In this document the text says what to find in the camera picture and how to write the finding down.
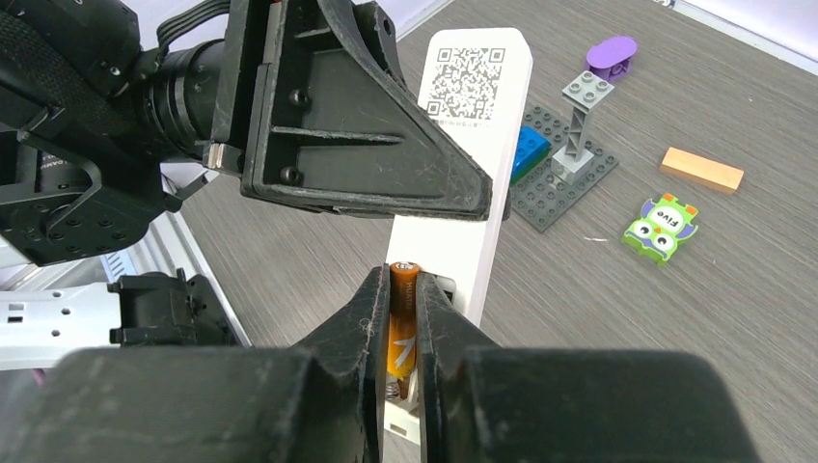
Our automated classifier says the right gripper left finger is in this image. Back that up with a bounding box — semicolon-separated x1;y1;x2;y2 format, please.
293;264;390;462

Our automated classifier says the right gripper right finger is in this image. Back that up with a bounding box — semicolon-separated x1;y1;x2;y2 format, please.
417;272;505;462

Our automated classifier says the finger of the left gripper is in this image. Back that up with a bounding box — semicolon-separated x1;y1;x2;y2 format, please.
240;1;493;221

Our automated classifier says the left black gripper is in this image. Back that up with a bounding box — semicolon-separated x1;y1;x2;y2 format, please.
1;1;275;266

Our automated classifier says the orange AAA battery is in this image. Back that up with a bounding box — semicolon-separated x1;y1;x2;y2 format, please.
387;261;420;380

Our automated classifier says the white remote control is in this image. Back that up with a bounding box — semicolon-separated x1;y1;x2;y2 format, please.
382;26;534;444

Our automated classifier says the grey lego baseplate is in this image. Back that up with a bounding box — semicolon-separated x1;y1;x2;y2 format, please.
508;102;619;233

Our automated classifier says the blue lego brick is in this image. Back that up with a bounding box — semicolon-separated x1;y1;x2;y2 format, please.
509;126;551;186

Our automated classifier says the green owl toy block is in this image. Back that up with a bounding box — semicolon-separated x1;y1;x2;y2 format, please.
621;193;698;266

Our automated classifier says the grey lego tower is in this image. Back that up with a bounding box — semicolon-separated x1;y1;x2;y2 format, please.
551;70;614;184

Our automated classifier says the purple plastic piece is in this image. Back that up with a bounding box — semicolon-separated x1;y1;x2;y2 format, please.
586;36;639;83

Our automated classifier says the orange wooden block left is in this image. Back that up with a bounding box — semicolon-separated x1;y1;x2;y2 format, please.
659;147;745;194

